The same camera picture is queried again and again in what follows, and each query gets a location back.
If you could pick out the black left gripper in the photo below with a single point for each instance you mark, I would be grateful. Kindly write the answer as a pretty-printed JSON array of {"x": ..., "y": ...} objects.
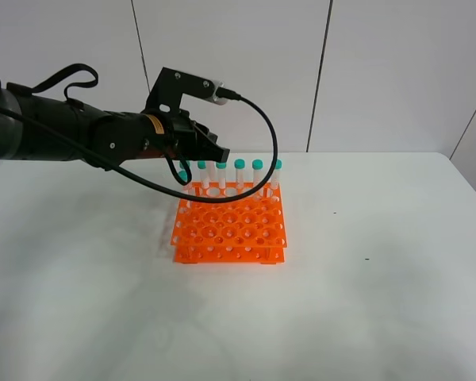
[{"x": 119, "y": 137}]

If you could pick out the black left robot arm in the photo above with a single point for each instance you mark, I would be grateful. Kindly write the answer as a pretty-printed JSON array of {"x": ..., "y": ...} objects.
[{"x": 33, "y": 137}]

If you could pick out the orange test tube rack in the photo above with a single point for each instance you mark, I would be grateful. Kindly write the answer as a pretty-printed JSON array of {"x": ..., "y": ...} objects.
[{"x": 251, "y": 230}]

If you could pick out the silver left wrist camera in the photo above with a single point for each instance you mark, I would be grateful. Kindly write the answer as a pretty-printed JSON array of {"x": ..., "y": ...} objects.
[{"x": 171, "y": 85}]

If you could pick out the second row left tube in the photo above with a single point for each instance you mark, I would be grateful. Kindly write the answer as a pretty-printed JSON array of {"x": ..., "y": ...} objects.
[{"x": 186, "y": 187}]

